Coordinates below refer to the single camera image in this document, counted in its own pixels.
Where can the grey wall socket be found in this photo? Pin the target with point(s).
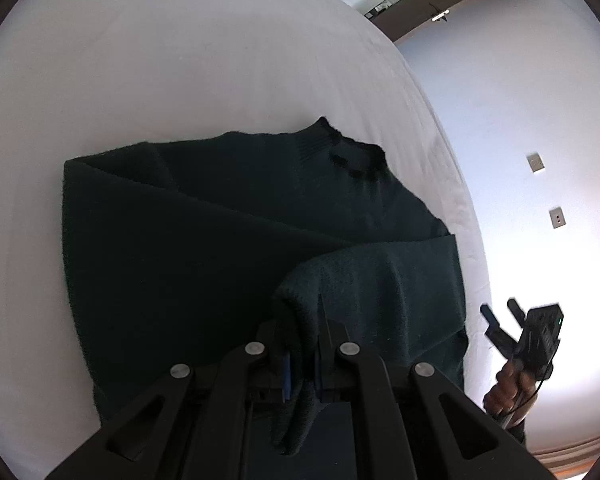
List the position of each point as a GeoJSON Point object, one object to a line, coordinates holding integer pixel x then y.
{"type": "Point", "coordinates": [535, 162]}
{"type": "Point", "coordinates": [557, 218]}

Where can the dark green sweater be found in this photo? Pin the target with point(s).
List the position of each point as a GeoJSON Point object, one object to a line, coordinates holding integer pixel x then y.
{"type": "Point", "coordinates": [220, 220]}

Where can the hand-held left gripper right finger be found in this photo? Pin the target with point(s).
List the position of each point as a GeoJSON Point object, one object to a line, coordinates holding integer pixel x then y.
{"type": "Point", "coordinates": [319, 376]}

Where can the brown wooden panel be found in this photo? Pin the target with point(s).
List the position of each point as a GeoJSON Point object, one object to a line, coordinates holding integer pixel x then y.
{"type": "Point", "coordinates": [420, 22]}

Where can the white bed sheet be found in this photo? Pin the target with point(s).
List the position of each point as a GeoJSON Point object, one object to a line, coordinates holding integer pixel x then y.
{"type": "Point", "coordinates": [180, 60]}

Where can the person's right hand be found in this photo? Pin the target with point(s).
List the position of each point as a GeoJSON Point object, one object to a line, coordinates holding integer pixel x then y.
{"type": "Point", "coordinates": [505, 390]}

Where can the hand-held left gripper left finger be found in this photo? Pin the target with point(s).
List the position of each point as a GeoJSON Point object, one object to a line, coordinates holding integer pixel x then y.
{"type": "Point", "coordinates": [286, 376]}

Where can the person's right forearm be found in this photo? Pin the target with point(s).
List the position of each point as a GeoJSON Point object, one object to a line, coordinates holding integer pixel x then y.
{"type": "Point", "coordinates": [517, 430]}

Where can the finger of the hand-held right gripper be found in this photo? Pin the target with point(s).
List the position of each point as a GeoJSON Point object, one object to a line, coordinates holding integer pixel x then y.
{"type": "Point", "coordinates": [516, 310]}
{"type": "Point", "coordinates": [494, 327]}

